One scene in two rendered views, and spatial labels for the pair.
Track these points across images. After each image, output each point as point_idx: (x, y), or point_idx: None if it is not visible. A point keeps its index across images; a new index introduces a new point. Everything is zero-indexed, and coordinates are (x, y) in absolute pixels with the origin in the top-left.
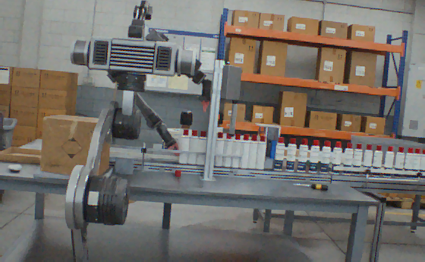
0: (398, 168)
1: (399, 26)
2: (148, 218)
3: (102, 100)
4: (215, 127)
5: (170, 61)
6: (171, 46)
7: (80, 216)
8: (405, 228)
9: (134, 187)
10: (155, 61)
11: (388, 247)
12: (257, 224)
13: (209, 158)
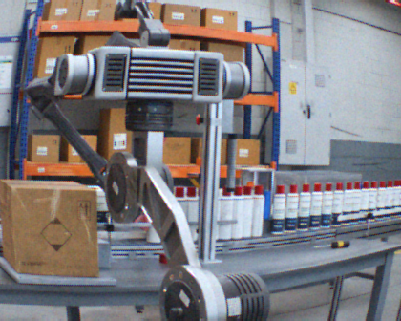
0: (389, 207)
1: (256, 11)
2: (10, 314)
3: None
4: (216, 180)
5: (218, 80)
6: (219, 58)
7: None
8: (322, 287)
9: (157, 286)
10: (197, 80)
11: (323, 310)
12: (145, 314)
13: (209, 229)
